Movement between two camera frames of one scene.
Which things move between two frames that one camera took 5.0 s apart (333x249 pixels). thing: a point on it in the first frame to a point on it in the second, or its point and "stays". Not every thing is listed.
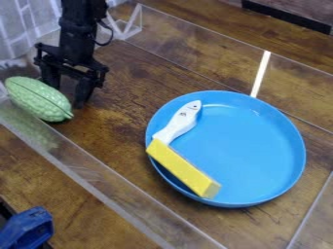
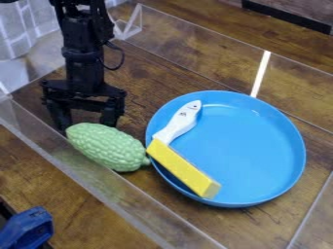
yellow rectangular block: (183, 169) stays
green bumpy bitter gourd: (39, 100) to (109, 146)
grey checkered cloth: (26, 21) stays
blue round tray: (247, 145) stays
